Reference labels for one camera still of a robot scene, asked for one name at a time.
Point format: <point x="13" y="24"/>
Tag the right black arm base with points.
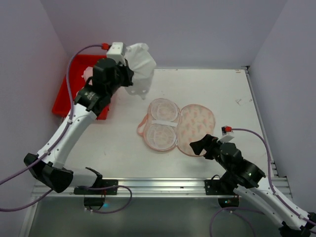
<point x="216" y="186"/>

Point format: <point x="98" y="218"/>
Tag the pink bra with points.
<point x="87" y="73"/>

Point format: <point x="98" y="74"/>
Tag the red plastic tray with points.
<point x="61" y="106"/>

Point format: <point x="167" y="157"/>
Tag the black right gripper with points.
<point x="210" y="147"/>

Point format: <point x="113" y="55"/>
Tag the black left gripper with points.
<point x="128" y="76"/>

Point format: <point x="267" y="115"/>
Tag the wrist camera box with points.
<point x="117" y="52"/>
<point x="227" y="134"/>

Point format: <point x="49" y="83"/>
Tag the peach floral mesh laundry bag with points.
<point x="166" y="126"/>

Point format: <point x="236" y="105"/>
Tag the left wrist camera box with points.
<point x="117" y="52"/>

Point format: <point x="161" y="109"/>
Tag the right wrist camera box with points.
<point x="227" y="134"/>

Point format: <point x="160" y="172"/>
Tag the aluminium mounting rail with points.
<point x="160" y="188"/>

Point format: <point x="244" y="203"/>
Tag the white bra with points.
<point x="142" y="64"/>

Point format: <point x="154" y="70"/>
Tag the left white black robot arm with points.
<point x="47" y="165"/>

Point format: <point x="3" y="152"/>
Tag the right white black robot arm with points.
<point x="245" y="179"/>

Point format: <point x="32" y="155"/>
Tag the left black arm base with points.
<point x="98" y="188"/>

